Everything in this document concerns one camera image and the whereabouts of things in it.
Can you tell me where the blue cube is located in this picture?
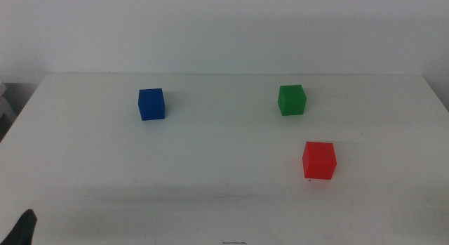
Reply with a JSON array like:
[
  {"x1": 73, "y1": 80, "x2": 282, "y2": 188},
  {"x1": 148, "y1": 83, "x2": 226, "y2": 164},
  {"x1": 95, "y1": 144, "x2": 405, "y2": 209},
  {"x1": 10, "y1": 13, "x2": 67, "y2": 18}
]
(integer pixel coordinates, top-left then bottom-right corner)
[{"x1": 138, "y1": 88, "x2": 166, "y2": 121}]

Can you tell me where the green cube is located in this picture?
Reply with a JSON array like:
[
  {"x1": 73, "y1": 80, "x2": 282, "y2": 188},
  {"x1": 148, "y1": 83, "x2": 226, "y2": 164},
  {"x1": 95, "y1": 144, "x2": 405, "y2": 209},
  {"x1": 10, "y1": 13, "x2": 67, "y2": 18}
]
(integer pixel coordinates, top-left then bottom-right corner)
[{"x1": 277, "y1": 84, "x2": 308, "y2": 117}]

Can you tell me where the red cube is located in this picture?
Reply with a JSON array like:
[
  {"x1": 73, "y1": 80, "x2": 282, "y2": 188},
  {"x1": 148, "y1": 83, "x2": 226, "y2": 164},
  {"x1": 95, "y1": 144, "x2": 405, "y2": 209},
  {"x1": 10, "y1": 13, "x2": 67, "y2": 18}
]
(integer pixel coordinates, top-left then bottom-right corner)
[{"x1": 302, "y1": 141, "x2": 338, "y2": 180}]

